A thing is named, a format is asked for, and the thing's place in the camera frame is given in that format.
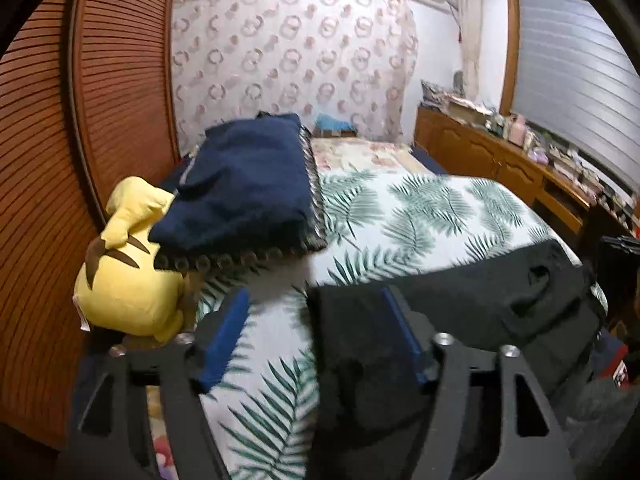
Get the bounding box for navy folded blanket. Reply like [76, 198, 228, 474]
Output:
[149, 111, 328, 273]

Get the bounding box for yellow plush toy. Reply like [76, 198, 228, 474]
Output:
[74, 176, 198, 351]

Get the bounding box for grey window blind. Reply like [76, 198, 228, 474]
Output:
[510, 0, 640, 196]

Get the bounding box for wooden sideboard cabinet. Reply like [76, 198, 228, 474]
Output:
[414, 105, 640, 261]

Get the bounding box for floral blanket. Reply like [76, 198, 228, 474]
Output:
[310, 137, 418, 176]

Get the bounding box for wooden slatted wardrobe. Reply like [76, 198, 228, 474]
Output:
[0, 0, 181, 451]

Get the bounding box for patterned fabric bag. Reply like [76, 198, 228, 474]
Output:
[421, 79, 451, 106]

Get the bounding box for person's grey clothing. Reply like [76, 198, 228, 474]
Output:
[550, 380, 640, 480]

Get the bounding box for beige window curtain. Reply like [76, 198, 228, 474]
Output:
[452, 0, 483, 106]

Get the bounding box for red striped cushion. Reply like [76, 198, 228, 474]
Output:
[585, 330, 631, 391]

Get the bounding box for navy bed sheet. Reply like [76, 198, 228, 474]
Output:
[410, 145, 446, 176]

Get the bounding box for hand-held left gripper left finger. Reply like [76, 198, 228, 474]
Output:
[65, 287, 251, 480]

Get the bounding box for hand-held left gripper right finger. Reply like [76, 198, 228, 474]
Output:
[377, 285, 576, 480]

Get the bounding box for leaf-print bed sheet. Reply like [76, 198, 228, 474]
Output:
[150, 167, 608, 480]

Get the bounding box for black printed t-shirt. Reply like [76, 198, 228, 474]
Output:
[306, 239, 608, 480]

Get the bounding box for circle-patterned curtain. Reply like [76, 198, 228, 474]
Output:
[170, 0, 420, 153]

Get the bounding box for open cardboard box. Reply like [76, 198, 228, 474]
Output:
[445, 97, 493, 123]

